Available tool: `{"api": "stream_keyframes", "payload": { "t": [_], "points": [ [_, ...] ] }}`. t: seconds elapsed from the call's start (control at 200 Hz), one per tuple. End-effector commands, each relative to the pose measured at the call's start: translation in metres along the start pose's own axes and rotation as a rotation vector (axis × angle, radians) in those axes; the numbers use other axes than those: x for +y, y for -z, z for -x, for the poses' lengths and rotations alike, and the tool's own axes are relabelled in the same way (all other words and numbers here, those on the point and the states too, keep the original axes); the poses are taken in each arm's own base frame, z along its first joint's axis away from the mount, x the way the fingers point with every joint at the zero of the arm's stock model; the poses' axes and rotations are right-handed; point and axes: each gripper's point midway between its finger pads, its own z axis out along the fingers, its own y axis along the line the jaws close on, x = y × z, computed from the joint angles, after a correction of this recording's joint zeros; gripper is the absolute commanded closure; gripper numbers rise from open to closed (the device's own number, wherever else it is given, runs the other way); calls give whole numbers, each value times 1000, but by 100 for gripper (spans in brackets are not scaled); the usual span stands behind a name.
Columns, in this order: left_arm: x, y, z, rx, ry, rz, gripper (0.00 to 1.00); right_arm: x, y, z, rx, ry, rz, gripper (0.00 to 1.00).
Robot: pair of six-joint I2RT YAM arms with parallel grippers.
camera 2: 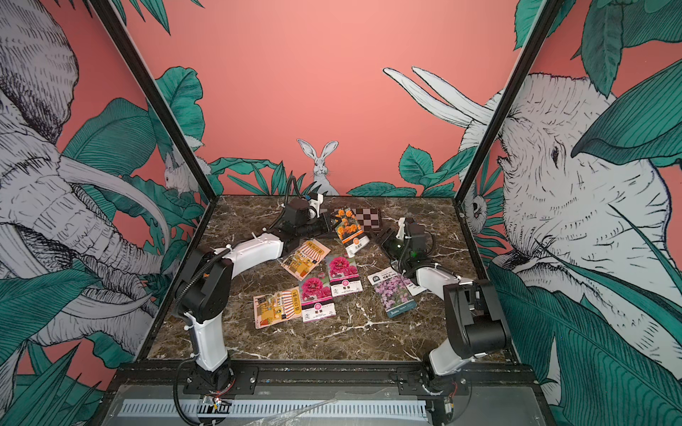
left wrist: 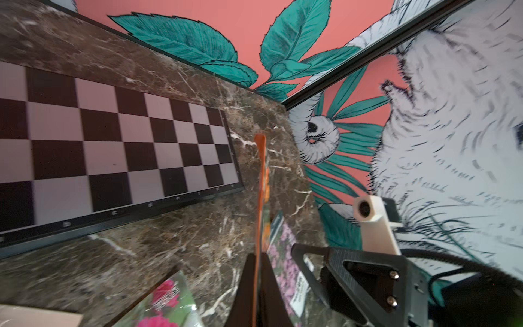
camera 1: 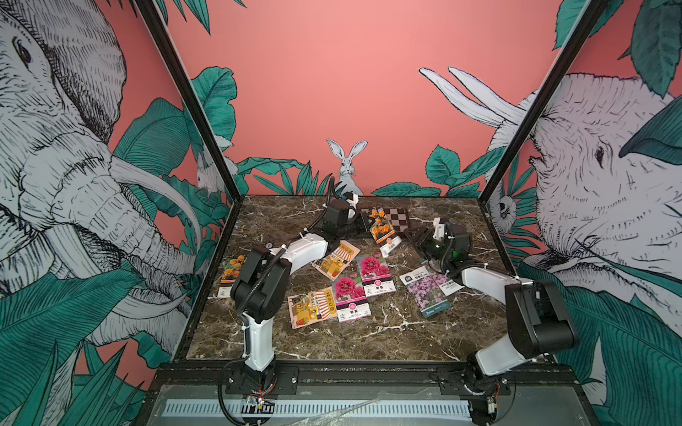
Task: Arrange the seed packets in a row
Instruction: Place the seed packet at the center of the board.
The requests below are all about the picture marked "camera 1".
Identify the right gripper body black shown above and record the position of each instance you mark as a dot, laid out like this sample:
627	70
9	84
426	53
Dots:
432	248

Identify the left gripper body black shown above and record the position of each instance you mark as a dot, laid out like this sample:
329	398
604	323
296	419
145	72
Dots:
348	223

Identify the purple flower seed packet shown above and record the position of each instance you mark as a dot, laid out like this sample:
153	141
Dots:
446	285
427	289

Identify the sunflower shop seed packet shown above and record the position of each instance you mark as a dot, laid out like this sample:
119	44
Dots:
311	308
339	259

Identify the orange marigold seed packet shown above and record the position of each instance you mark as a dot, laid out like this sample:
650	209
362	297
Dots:
383	231
230	276

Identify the purple flower seed packet front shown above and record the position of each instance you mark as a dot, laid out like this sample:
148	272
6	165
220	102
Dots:
427	289

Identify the pink flower seed packet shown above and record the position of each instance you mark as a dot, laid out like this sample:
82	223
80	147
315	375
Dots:
375	275
350	298

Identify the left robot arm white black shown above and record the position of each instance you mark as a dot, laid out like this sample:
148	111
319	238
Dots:
261	285

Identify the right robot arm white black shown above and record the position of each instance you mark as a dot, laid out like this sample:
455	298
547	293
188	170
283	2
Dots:
537	317

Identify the checkered chess board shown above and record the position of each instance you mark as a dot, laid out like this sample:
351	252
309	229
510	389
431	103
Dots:
399	217

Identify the white slotted vent strip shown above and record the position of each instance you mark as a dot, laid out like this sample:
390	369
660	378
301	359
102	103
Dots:
300	408

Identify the clear plastic wrap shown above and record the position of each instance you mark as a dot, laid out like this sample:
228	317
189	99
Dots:
334	416

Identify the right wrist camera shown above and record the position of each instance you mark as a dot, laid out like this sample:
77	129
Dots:
439	225

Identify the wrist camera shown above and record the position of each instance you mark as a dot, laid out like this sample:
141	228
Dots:
352	198
439	225

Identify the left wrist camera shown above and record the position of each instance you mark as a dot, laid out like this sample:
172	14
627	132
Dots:
352	198

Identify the black front mounting rail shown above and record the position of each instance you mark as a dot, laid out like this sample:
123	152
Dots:
292	376

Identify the left black frame post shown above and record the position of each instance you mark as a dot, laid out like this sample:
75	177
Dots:
156	27

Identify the black frame post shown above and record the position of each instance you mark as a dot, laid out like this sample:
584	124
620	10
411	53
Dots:
586	21
156	27

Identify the right black frame post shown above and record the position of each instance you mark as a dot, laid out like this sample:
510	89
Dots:
586	21

